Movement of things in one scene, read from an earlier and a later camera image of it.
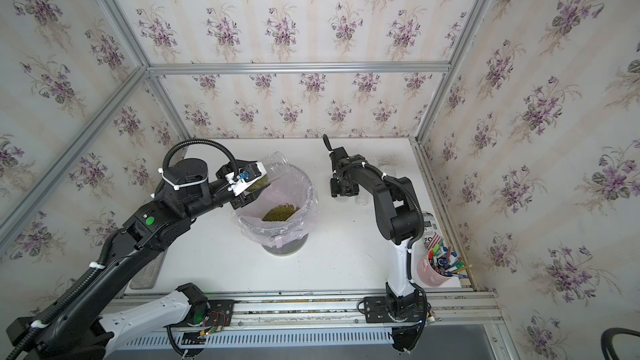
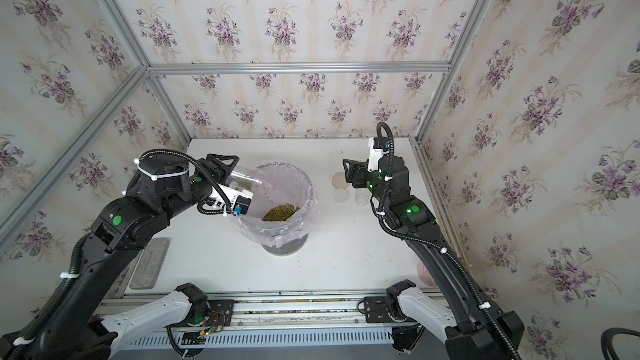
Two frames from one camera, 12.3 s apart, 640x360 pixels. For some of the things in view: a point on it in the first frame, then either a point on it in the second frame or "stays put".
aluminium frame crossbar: [298, 68] stays put
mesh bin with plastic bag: [282, 217] stays put
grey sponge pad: [147, 278] stays put
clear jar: [276, 165] to [242, 182]
